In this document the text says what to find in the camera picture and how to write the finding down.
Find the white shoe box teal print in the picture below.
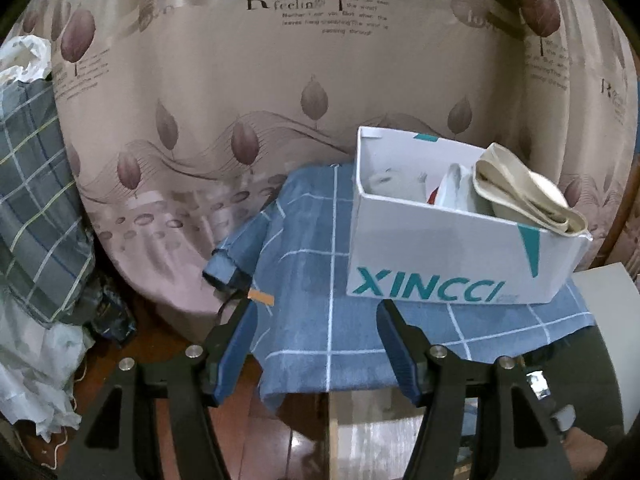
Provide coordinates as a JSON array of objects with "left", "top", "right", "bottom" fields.
[{"left": 346, "top": 126, "right": 593, "bottom": 307}]

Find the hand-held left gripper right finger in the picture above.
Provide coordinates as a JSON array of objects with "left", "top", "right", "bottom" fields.
[{"left": 376, "top": 299, "right": 573, "bottom": 480}]

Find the beige leaf print curtain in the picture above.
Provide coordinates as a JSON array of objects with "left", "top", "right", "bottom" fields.
[{"left": 10, "top": 0, "right": 640, "bottom": 321}]

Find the dark blue plastic bag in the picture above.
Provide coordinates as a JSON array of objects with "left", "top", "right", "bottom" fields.
[{"left": 90, "top": 280, "right": 137, "bottom": 345}]

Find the white board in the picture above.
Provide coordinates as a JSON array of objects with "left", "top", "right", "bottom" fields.
[{"left": 570, "top": 261, "right": 640, "bottom": 346}]

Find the wooden nightstand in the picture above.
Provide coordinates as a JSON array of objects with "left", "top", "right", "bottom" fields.
[{"left": 287, "top": 385, "right": 481, "bottom": 480}]

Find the grey checked blanket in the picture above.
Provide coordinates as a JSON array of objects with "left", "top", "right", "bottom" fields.
[{"left": 0, "top": 77, "right": 96, "bottom": 328}]

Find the blue checked cloth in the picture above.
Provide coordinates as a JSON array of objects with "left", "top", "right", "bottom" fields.
[{"left": 202, "top": 162, "right": 596, "bottom": 413}]

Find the beige bra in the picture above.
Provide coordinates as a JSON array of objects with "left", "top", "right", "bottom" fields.
[{"left": 472, "top": 142, "right": 587, "bottom": 236}]

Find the white plastic bag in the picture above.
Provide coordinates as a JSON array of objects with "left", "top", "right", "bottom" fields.
[
  {"left": 0, "top": 300, "right": 96, "bottom": 443},
  {"left": 0, "top": 35, "right": 53, "bottom": 83}
]

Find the white underwear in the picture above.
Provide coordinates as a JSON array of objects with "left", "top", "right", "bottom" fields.
[{"left": 435, "top": 162, "right": 481, "bottom": 211}]

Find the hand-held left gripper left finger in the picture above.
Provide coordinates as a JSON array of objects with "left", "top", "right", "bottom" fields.
[{"left": 60, "top": 296, "right": 259, "bottom": 480}]

